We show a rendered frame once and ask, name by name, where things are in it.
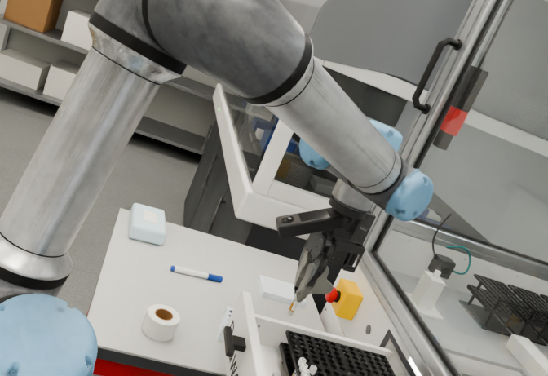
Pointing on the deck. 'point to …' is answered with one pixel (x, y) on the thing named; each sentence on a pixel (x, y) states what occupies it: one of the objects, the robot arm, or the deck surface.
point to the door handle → (431, 72)
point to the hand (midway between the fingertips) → (296, 292)
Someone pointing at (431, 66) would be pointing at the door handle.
